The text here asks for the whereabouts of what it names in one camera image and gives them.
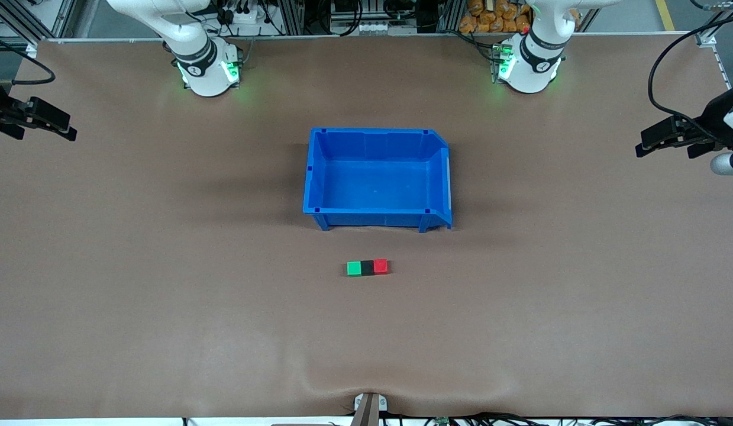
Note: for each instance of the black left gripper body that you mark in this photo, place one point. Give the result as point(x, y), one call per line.
point(716, 114)

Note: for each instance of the small red cube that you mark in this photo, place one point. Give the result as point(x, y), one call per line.
point(380, 266)

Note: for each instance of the small green cube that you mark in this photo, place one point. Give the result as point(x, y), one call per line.
point(354, 268)

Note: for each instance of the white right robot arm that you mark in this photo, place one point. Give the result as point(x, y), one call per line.
point(203, 71)

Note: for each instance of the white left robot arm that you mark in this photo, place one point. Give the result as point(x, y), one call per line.
point(532, 65)

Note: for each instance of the small black cube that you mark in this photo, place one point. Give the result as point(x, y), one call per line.
point(367, 268)

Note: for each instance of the bag of orange items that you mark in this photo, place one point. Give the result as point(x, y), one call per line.
point(490, 18)

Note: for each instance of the white power strip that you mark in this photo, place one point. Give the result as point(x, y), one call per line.
point(246, 16)

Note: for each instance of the brown table mat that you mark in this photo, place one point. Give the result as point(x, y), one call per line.
point(165, 331)

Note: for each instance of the blue plastic storage bin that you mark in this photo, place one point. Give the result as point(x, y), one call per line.
point(372, 189)

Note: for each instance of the grey control box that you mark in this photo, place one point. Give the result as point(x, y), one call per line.
point(372, 18)

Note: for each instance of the aluminium frame post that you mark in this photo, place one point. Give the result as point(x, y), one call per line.
point(706, 32)
point(290, 15)
point(449, 15)
point(23, 18)

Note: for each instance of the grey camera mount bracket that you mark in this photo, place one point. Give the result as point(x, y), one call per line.
point(369, 411)

